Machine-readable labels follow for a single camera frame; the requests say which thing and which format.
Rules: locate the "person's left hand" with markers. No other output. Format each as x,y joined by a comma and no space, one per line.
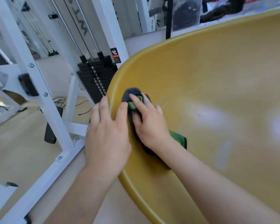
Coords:
105,142

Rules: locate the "person's right hand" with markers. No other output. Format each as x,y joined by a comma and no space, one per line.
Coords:
151,128

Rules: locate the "person's left thumb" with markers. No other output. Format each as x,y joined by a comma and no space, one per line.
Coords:
122,113

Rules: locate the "person's right thumb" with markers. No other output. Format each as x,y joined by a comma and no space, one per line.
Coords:
136,118

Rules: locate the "dark grey and green sock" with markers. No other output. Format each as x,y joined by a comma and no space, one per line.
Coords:
131,93

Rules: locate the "person's right forearm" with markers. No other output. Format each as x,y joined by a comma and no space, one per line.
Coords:
214,188

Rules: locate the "person's left forearm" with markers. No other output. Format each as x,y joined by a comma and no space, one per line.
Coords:
84,198

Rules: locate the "black weight stack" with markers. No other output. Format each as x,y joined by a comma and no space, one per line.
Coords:
91,74

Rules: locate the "black warning label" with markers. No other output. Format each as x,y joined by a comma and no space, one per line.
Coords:
115,55

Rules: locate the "chrome guide rod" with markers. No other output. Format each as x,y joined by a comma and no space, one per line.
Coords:
67,27
89,27

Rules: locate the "black roller pad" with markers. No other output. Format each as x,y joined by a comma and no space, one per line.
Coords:
28,85

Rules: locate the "black upright pole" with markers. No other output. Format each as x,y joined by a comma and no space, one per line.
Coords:
169,18

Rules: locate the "clear storage box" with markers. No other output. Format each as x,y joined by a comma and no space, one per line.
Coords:
185,12

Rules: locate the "black cloth pile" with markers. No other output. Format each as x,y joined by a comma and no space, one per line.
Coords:
221,9

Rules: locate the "white gym machine frame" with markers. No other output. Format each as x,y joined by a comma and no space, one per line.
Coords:
25,55

